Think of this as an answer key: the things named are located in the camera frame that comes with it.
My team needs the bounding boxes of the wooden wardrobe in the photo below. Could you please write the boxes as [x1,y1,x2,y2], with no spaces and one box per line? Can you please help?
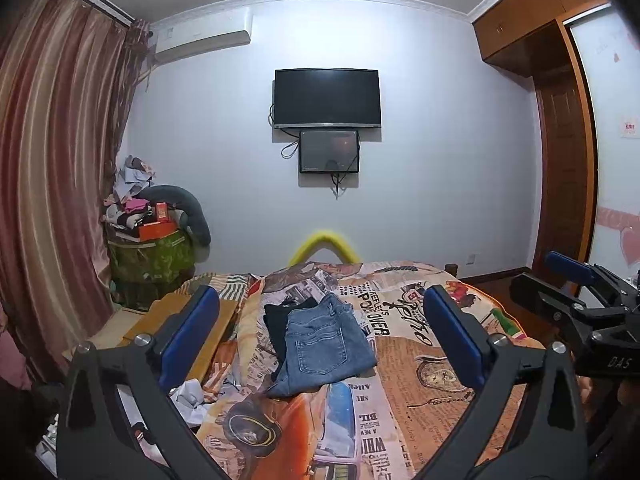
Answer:
[472,0,606,292]

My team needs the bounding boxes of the striped red curtain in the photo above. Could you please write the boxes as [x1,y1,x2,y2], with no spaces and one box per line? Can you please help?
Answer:
[1,0,149,382]

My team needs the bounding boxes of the yellow curved pillow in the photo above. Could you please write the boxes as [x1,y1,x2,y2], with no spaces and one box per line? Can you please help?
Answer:
[288,230,360,266]

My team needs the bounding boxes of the wall mounted black television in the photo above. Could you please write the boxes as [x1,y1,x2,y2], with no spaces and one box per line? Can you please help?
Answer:
[271,68,382,129]

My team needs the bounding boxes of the white crumpled cloth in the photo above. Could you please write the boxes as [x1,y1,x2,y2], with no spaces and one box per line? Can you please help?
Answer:
[169,378,209,428]

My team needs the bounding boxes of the grey plush cushion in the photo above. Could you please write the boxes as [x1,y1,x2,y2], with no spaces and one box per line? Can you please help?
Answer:
[138,185,210,247]

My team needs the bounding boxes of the newspaper print bed cover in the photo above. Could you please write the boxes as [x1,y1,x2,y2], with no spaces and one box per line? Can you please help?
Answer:
[182,261,528,479]

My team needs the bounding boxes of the blue denim jeans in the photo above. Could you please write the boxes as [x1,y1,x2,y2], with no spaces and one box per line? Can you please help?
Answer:
[266,292,378,398]

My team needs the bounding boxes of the orange box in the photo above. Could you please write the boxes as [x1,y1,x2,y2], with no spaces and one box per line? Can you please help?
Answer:
[138,202,178,242]

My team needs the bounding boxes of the dark folded garment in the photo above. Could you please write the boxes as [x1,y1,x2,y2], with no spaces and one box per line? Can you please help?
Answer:
[264,297,318,382]

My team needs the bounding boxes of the white air conditioner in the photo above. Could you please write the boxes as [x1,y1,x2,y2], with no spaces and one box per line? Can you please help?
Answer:
[154,8,253,65]

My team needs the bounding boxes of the green storage box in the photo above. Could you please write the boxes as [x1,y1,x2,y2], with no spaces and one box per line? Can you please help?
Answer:
[107,231,195,312]

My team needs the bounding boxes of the small black monitor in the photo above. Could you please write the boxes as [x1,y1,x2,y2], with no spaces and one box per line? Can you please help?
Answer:
[298,129,360,174]

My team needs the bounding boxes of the pile of clutter items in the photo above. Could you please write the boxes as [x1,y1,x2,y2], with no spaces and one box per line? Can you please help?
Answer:
[101,155,155,240]

